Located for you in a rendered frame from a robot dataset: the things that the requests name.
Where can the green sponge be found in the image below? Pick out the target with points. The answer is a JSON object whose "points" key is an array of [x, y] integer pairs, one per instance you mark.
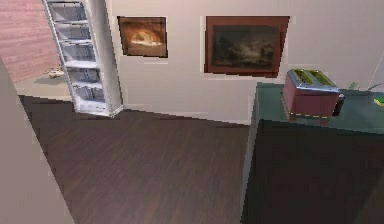
{"points": [[379, 101]]}

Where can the dark counter cabinet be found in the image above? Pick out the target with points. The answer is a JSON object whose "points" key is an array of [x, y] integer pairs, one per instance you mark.
{"points": [[316, 166]]}

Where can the green house plant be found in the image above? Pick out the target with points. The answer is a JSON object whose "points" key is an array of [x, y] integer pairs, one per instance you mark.
{"points": [[354, 86]]}

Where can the red toaster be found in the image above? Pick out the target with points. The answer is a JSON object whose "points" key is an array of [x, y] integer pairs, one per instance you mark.
{"points": [[310, 98]]}

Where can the white room door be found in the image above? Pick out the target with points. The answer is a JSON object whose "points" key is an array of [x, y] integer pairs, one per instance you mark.
{"points": [[87, 53]]}

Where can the small pale floor object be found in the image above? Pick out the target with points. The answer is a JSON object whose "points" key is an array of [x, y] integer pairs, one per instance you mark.
{"points": [[55, 72]]}

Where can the orange framed picture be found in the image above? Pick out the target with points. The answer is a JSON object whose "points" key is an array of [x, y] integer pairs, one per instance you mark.
{"points": [[143, 36]]}

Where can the dark landscape framed picture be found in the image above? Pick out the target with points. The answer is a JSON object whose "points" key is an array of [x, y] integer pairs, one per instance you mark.
{"points": [[245, 46]]}

